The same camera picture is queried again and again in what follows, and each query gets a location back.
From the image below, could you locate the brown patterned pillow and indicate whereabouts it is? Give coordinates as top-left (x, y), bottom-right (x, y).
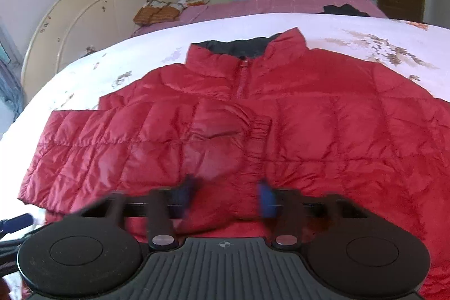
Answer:
top-left (133, 0), bottom-right (185, 24)

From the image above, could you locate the pink bed sheet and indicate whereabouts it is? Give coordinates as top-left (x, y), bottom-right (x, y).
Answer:
top-left (131, 0), bottom-right (387, 38)

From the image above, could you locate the dark cloth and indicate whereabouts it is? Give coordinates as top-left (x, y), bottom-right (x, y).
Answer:
top-left (318, 4), bottom-right (370, 17)

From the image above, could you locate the red puffer jacket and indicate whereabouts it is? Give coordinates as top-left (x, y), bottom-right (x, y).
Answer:
top-left (17, 27), bottom-right (450, 300)

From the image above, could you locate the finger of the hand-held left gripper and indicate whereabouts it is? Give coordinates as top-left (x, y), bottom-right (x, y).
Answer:
top-left (0, 213), bottom-right (35, 234)

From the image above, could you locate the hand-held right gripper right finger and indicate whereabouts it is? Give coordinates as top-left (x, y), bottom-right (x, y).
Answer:
top-left (256, 181), bottom-right (373, 249)

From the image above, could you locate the cream round headboard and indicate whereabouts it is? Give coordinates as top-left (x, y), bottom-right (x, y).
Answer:
top-left (21, 0), bottom-right (180, 107)

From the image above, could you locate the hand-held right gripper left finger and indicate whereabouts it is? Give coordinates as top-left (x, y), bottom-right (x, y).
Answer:
top-left (75, 175), bottom-right (199, 249)

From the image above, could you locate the grey blue curtain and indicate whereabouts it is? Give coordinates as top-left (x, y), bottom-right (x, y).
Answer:
top-left (0, 15), bottom-right (27, 118)

